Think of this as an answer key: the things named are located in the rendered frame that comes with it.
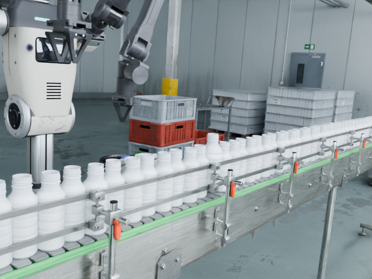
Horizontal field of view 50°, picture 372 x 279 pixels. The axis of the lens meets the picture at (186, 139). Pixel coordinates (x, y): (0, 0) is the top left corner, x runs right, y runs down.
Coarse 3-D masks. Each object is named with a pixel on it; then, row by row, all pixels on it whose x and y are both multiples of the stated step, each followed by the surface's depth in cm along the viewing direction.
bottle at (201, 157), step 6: (198, 144) 125; (198, 150) 122; (204, 150) 123; (198, 156) 122; (204, 156) 123; (204, 162) 122; (204, 174) 123; (198, 180) 122; (204, 180) 123; (198, 186) 123; (204, 186) 123; (204, 192) 124; (198, 198) 124
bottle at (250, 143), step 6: (246, 138) 145; (252, 138) 144; (246, 144) 145; (252, 144) 144; (246, 150) 144; (252, 150) 144; (252, 162) 144; (246, 168) 145; (252, 168) 145; (246, 180) 145; (252, 180) 146
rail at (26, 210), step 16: (368, 128) 254; (240, 160) 136; (160, 176) 105; (176, 176) 110; (240, 176) 137; (112, 192) 92; (192, 192) 117; (32, 208) 77; (48, 208) 80; (144, 208) 102; (80, 224) 87; (32, 240) 78
